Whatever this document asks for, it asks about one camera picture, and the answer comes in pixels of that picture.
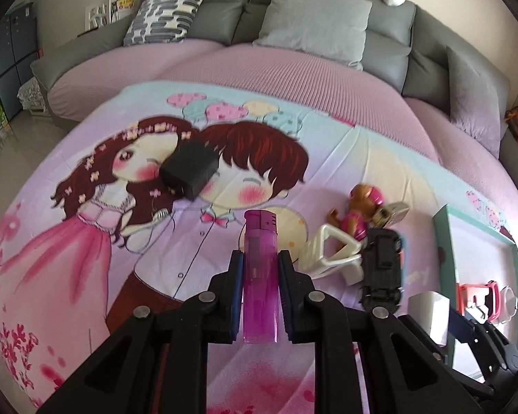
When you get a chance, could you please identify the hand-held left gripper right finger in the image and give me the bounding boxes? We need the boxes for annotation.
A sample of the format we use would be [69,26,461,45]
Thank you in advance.
[277,250,473,414]

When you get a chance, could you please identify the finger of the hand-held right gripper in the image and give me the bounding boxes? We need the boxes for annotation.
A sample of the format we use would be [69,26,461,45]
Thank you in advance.
[399,315,498,396]
[448,309,518,364]

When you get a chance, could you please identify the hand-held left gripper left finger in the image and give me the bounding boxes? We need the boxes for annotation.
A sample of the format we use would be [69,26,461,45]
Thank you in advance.
[37,250,245,414]

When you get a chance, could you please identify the purple lighter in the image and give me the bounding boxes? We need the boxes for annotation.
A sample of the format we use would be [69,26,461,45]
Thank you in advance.
[243,209,281,345]

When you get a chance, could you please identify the white charger plug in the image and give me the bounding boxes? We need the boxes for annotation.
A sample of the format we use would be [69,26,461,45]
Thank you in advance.
[408,291,452,350]

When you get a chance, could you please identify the pink smartwatch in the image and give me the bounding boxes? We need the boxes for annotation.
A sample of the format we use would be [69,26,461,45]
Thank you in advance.
[457,282,501,323]

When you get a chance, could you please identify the shallow green cardboard box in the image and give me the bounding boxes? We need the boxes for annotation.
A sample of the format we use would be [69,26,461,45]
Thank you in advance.
[432,204,518,380]

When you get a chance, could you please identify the black toy car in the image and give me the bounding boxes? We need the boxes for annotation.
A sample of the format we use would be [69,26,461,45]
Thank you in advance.
[357,228,404,311]

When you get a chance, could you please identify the black charger plug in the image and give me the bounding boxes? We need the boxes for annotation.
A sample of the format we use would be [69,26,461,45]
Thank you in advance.
[160,140,220,201]

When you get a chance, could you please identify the brown pink toy dog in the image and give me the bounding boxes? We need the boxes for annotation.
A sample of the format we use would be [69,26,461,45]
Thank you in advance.
[328,183,383,242]

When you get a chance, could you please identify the printed cartoon blanket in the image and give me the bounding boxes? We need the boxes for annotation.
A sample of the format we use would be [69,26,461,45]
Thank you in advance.
[0,81,518,414]

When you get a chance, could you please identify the purple grey cushion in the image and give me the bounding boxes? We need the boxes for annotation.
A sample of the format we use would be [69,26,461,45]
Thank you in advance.
[445,45,501,158]

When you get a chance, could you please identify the pink ribbed sofa cover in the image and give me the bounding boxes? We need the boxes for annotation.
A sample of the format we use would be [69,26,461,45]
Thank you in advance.
[47,37,514,242]

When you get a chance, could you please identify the plain grey cushion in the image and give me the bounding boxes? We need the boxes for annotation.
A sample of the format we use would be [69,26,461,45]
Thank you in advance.
[252,0,373,72]

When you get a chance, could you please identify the grey sofa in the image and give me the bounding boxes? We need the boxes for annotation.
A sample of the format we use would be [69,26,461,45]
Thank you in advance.
[30,0,518,173]

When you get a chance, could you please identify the white lace cloth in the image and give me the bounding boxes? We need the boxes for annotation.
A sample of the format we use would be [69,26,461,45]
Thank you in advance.
[17,81,50,115]

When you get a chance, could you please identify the black white patterned cushion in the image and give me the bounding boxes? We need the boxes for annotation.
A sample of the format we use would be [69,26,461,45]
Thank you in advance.
[123,0,213,46]

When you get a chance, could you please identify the yellow magazine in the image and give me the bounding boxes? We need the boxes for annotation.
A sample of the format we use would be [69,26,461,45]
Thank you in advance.
[114,0,136,22]

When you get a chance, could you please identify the white decorative letters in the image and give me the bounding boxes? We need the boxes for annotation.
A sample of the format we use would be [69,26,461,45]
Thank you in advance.
[84,0,113,33]

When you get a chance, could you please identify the blue grey cabinet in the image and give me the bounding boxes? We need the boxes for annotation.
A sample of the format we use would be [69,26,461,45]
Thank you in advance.
[0,2,41,124]

